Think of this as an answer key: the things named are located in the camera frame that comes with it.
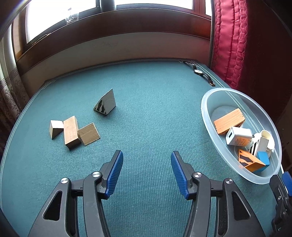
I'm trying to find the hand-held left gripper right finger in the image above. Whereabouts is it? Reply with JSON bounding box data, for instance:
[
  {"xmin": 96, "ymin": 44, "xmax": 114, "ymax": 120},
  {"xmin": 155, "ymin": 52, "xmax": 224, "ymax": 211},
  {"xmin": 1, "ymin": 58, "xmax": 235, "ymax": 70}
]
[{"xmin": 171, "ymin": 150, "xmax": 266, "ymax": 237}]

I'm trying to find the white charger plug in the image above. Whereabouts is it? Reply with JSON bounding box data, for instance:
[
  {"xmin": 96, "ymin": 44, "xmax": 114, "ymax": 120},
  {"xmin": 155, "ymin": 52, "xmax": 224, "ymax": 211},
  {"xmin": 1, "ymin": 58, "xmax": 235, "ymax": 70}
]
[{"xmin": 225, "ymin": 127, "xmax": 254, "ymax": 147}]

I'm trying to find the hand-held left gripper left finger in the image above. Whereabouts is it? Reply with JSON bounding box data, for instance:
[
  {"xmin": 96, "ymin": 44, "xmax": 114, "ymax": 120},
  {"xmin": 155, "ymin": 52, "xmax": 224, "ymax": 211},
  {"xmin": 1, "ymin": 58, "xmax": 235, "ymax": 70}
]
[{"xmin": 27, "ymin": 150, "xmax": 124, "ymax": 237}]

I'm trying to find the orange wooden block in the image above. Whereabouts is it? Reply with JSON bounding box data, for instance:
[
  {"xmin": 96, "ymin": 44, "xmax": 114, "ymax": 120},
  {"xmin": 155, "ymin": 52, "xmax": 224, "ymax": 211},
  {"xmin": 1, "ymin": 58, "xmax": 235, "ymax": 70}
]
[{"xmin": 214, "ymin": 108, "xmax": 246, "ymax": 135}]

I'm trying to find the orange striped triangular prism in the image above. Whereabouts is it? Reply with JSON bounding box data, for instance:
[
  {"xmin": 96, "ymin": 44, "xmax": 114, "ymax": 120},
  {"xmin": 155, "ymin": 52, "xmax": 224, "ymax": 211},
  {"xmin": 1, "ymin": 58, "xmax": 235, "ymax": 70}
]
[{"xmin": 238, "ymin": 149, "xmax": 267, "ymax": 173}]

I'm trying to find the black strap wristwatch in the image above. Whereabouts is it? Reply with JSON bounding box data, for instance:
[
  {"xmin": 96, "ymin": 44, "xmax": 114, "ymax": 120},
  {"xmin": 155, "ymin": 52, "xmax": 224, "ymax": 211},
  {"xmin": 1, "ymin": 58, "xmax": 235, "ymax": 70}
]
[{"xmin": 182, "ymin": 60, "xmax": 216, "ymax": 87}]

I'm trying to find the beige patterned curtain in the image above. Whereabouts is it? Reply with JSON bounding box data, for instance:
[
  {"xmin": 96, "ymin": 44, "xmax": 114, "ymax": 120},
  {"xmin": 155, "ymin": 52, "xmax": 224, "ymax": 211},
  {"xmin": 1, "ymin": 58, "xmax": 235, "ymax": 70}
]
[{"xmin": 0, "ymin": 30, "xmax": 30, "ymax": 155}]

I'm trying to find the dark cylindrical flask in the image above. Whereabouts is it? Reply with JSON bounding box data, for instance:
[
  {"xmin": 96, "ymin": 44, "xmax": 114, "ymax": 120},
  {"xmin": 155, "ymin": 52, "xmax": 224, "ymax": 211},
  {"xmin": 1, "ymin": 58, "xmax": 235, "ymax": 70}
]
[{"xmin": 100, "ymin": 0, "xmax": 117, "ymax": 11}]

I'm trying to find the green table cloth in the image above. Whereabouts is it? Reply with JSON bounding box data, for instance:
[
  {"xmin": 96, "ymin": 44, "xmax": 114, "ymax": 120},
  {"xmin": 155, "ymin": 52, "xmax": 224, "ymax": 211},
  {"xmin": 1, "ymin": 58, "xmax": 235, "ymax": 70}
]
[{"xmin": 0, "ymin": 58, "xmax": 285, "ymax": 237}]

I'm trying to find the red quilted curtain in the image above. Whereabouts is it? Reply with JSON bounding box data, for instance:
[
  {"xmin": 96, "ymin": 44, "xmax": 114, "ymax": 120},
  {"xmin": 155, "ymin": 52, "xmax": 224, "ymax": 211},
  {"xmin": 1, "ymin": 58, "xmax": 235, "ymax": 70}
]
[{"xmin": 209, "ymin": 0, "xmax": 292, "ymax": 119}]

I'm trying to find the grey striped triangular prism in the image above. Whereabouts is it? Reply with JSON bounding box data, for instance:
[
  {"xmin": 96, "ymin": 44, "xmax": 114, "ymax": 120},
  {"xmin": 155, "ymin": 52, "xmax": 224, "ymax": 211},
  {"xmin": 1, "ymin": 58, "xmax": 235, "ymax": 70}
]
[{"xmin": 93, "ymin": 88, "xmax": 117, "ymax": 116}]

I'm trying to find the brown wooden window frame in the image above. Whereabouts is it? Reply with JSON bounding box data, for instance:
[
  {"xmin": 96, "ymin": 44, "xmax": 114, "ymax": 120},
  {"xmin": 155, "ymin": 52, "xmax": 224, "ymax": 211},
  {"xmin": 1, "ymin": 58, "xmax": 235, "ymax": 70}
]
[{"xmin": 11, "ymin": 0, "xmax": 212, "ymax": 75}]

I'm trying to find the grey wooden block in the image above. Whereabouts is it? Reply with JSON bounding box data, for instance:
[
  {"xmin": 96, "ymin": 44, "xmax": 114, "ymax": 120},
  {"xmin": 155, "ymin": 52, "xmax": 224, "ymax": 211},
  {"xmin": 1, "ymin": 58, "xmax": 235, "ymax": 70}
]
[{"xmin": 247, "ymin": 137, "xmax": 268, "ymax": 158}]

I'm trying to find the clear plastic bowl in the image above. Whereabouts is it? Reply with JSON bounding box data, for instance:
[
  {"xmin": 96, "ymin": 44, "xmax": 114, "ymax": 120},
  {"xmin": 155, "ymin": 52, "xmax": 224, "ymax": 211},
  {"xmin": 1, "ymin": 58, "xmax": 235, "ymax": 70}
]
[{"xmin": 201, "ymin": 88, "xmax": 283, "ymax": 185}]

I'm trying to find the wooden cube block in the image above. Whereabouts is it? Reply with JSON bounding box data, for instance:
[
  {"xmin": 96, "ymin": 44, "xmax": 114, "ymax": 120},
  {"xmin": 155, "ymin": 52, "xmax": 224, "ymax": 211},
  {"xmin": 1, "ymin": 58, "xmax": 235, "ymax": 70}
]
[{"xmin": 77, "ymin": 123, "xmax": 101, "ymax": 146}]

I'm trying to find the cream threaded plastic cap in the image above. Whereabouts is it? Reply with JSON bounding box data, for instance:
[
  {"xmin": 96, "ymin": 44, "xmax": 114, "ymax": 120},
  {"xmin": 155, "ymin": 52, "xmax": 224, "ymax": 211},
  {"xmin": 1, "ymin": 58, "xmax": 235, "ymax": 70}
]
[{"xmin": 253, "ymin": 129, "xmax": 276, "ymax": 158}]

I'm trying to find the long brown wooden block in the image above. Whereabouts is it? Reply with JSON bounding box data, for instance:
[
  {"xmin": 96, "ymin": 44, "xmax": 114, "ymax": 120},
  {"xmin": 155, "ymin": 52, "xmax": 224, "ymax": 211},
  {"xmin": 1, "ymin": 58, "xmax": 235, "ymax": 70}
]
[{"xmin": 63, "ymin": 115, "xmax": 82, "ymax": 149}]

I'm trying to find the blue wooden wedge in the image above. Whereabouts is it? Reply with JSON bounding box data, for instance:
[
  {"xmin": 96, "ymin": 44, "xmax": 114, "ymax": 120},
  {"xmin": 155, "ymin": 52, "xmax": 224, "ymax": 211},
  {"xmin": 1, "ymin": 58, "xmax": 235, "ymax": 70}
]
[{"xmin": 255, "ymin": 151, "xmax": 270, "ymax": 172}]

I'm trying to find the clear drinking glass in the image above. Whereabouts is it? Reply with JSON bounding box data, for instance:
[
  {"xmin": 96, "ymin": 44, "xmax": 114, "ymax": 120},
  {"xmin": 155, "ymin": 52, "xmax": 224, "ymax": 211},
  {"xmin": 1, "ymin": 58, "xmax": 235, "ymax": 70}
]
[{"xmin": 65, "ymin": 7, "xmax": 79, "ymax": 24}]

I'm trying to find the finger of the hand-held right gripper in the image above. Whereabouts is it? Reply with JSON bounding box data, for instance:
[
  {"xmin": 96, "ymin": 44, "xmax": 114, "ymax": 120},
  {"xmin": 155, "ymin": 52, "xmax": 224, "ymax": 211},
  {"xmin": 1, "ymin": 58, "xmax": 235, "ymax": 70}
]
[
  {"xmin": 282, "ymin": 171, "xmax": 292, "ymax": 189},
  {"xmin": 269, "ymin": 175, "xmax": 292, "ymax": 228}
]

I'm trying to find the small triangular wooden block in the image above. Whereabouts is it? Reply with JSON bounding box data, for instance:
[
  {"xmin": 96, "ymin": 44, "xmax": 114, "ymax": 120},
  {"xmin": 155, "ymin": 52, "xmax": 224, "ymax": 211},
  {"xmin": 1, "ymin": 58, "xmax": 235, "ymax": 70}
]
[{"xmin": 49, "ymin": 120, "xmax": 65, "ymax": 140}]

